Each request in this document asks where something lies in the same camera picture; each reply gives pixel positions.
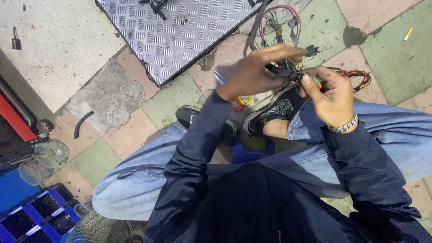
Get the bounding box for black sneaker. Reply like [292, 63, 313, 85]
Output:
[175, 105, 239, 140]
[243, 86, 307, 136]

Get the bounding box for scissors with yellow red handles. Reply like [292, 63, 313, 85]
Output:
[213, 70, 252, 112]

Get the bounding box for red black tool cabinet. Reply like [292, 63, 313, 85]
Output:
[0, 51, 55, 169]

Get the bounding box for black padlock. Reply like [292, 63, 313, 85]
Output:
[12, 27, 22, 51]

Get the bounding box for person's left hand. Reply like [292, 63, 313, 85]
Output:
[218, 44, 308, 102]

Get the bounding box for person's right hand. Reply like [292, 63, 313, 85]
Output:
[301, 66, 356, 128]

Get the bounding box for black cable bundle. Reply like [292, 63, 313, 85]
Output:
[138, 0, 173, 21]

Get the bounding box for small clear plastic cup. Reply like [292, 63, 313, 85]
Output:
[74, 202, 90, 217]

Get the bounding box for thin metal tool rods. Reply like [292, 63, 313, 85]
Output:
[9, 153, 48, 166]

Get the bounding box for multicoloured wire harness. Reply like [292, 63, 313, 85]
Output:
[249, 0, 372, 96]

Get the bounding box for silver chain bracelet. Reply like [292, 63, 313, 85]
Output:
[326, 113, 358, 134]

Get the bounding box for dark navy jacket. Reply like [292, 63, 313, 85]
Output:
[143, 91, 432, 243]

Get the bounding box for black left sneaker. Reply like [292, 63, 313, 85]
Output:
[175, 105, 239, 140]

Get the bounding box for wire fan grille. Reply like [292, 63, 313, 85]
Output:
[67, 206, 149, 243]

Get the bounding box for blue denim jeans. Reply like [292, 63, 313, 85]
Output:
[92, 99, 432, 222]

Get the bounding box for blue compartment crate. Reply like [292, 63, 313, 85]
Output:
[0, 168, 82, 243]

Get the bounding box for black rubber hose piece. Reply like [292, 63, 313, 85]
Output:
[74, 111, 95, 140]

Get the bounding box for blue plastic stool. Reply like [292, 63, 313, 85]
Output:
[230, 138, 276, 165]

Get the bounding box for diamond plate metal sheet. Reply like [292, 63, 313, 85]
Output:
[95, 0, 270, 88]

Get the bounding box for black right sneaker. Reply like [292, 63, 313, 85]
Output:
[243, 86, 307, 136]

